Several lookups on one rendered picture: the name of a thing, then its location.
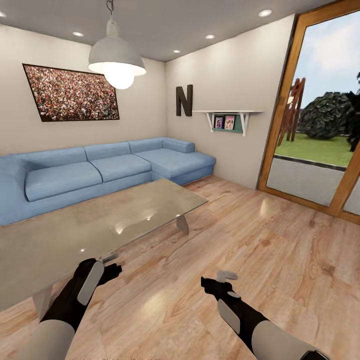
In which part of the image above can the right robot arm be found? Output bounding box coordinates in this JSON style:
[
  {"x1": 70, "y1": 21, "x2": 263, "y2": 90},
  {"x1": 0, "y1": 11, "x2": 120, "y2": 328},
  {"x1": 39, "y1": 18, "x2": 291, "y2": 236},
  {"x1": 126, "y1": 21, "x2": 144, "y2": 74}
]
[{"x1": 201, "y1": 270, "x2": 333, "y2": 360}]

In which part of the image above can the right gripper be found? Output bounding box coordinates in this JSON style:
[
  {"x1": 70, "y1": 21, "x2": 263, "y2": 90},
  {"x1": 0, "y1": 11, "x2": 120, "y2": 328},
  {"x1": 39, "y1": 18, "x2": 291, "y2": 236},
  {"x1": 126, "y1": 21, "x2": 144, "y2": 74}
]
[{"x1": 201, "y1": 276, "x2": 233, "y2": 297}]

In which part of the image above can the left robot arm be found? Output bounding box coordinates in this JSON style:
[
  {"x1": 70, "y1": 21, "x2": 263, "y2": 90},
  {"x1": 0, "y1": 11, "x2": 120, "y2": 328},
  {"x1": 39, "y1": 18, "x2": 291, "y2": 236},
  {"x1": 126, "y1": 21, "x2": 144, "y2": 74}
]
[{"x1": 11, "y1": 250, "x2": 122, "y2": 360}]

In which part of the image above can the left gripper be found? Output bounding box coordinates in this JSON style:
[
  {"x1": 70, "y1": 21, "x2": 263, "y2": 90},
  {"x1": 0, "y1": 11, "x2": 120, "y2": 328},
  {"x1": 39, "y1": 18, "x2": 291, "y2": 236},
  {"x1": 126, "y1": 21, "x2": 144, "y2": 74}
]
[{"x1": 97, "y1": 263, "x2": 122, "y2": 286}]

